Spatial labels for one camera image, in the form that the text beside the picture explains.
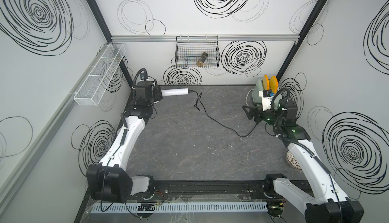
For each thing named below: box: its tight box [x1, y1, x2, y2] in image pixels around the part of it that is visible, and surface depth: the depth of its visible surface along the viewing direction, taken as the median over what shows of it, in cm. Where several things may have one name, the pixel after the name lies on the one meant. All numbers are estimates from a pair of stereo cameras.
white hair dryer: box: [161, 88, 190, 97], surface depth 80 cm
